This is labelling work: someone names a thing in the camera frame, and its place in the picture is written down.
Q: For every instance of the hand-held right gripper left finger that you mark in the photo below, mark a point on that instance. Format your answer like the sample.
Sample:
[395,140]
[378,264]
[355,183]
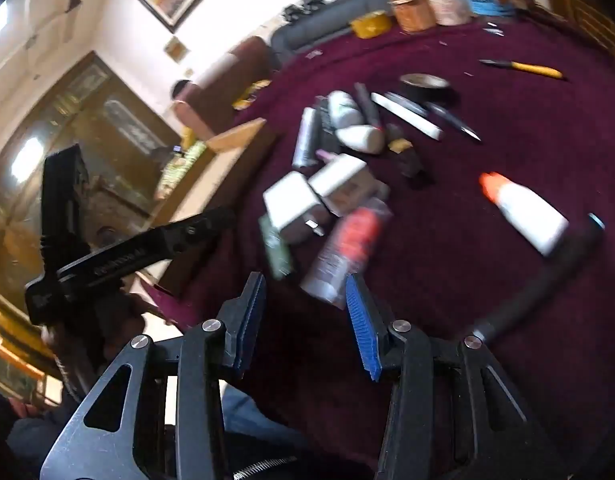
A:
[248,320]

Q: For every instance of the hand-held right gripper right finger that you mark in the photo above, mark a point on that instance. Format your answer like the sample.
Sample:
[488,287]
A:
[361,327]

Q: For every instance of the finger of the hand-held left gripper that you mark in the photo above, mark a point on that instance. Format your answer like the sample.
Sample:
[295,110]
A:
[197,227]

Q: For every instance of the red white tube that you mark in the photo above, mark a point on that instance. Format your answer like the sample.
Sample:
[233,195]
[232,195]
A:
[345,252]

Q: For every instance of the green circuit board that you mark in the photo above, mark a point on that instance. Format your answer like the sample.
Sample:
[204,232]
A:
[276,247]

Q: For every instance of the white charger block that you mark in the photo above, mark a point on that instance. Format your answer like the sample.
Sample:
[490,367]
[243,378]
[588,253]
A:
[291,207]
[343,182]

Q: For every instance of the cardboard box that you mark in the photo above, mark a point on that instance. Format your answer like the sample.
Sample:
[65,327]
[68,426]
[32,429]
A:
[237,134]

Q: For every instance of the silver tube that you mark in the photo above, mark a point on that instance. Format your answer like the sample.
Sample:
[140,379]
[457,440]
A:
[305,137]

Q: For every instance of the black marker white cap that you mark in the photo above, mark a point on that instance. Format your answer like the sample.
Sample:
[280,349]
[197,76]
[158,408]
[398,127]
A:
[327,127]

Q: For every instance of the brown lipstick gold band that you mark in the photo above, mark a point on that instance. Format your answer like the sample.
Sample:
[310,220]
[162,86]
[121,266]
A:
[406,155]

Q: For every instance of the black marker blue tip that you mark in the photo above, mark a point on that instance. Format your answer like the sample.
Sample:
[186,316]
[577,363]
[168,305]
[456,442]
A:
[542,282]

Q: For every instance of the white glue bottle orange cap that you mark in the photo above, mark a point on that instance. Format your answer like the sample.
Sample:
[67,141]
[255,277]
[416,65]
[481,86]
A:
[525,212]

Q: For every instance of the white pen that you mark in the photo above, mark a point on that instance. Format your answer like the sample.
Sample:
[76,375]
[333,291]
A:
[407,116]

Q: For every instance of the black pen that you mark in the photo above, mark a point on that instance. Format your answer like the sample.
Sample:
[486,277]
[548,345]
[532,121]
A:
[452,122]

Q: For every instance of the person's left hand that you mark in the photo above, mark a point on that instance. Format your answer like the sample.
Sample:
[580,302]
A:
[137,306]

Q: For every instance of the green printed packets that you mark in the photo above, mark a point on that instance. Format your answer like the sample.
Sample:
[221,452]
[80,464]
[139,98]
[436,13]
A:
[182,170]

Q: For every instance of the person's blue jeans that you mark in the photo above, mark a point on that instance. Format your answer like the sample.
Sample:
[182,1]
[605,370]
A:
[260,415]

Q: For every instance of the maroon velvet tablecloth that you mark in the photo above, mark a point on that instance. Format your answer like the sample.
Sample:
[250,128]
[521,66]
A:
[487,350]

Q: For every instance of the brown armchair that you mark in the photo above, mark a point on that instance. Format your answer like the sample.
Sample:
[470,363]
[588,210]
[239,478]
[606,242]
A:
[222,85]

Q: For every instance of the small white dropper bottle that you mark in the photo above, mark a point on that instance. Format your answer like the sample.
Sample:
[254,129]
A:
[360,138]

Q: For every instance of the white medicine bottle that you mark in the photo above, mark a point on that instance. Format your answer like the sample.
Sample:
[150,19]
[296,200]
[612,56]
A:
[345,107]

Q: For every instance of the black leather sofa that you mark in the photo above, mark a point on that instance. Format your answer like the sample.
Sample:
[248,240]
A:
[327,20]

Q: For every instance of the black tape roll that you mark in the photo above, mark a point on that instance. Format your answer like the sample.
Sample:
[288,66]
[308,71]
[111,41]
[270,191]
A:
[427,87]

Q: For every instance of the yellow tape roll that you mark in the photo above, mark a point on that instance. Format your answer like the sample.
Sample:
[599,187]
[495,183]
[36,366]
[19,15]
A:
[370,25]

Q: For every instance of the orange label jar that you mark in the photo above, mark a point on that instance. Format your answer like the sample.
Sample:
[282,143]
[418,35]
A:
[413,12]

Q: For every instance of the yellow utility knife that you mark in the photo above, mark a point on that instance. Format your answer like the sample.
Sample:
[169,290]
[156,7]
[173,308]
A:
[530,68]

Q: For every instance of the white plastic jar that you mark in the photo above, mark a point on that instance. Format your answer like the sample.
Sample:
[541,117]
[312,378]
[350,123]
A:
[447,1]

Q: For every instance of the wooden tiled cabinet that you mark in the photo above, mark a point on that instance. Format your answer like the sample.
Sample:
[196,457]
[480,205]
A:
[587,25]

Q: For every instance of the small gold picture frame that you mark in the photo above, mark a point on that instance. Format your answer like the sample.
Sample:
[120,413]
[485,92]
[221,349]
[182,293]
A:
[175,49]

